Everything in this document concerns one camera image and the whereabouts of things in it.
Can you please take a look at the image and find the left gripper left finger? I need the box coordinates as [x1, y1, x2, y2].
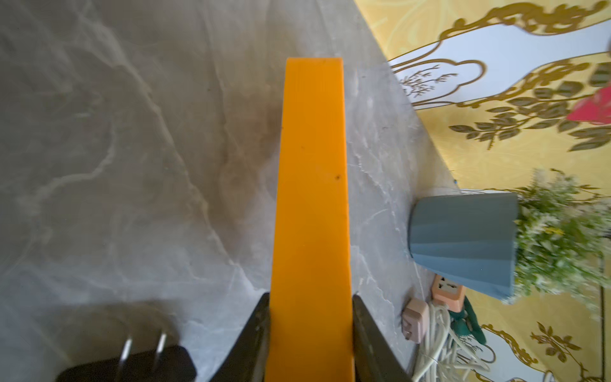
[210, 292, 270, 382]

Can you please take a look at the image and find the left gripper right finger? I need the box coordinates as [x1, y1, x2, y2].
[352, 294, 411, 382]

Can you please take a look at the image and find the pink USB charger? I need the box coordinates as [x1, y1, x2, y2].
[401, 298, 430, 344]

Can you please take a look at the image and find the orange power strip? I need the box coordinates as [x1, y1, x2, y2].
[265, 58, 355, 381]

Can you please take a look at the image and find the black charger block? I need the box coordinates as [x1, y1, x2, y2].
[56, 332, 197, 382]

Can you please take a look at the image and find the pink power strip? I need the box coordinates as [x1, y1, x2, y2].
[431, 275, 466, 313]

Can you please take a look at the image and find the green work glove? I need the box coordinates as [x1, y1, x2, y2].
[449, 297, 487, 345]

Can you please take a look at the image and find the potted green plant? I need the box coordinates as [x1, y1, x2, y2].
[407, 169, 610, 310]

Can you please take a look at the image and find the white coiled cable centre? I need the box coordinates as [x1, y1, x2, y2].
[410, 302, 493, 382]

